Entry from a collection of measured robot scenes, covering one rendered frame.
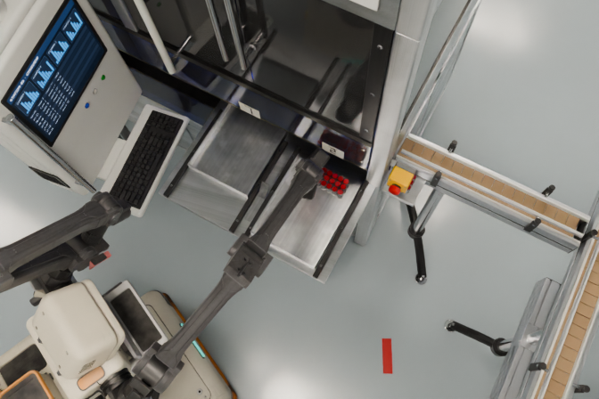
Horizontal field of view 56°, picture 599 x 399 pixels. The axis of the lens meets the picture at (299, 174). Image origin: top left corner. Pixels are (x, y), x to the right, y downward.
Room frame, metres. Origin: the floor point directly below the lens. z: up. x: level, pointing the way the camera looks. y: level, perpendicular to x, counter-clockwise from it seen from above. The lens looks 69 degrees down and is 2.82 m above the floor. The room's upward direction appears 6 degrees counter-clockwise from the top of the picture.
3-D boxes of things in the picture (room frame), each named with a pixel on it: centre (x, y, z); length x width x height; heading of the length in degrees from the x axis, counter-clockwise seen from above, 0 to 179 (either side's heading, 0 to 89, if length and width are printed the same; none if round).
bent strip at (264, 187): (0.66, 0.17, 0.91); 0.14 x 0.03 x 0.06; 144
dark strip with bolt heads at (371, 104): (0.72, -0.22, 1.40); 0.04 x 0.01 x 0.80; 55
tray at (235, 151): (0.90, 0.20, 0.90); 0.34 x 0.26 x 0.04; 145
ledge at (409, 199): (0.68, -0.38, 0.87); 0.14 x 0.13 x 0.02; 145
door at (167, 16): (1.10, 0.31, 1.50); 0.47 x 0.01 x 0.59; 55
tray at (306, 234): (0.61, -0.01, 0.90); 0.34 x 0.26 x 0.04; 144
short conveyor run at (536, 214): (0.61, -0.66, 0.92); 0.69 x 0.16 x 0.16; 55
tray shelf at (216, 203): (0.75, 0.11, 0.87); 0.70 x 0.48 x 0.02; 55
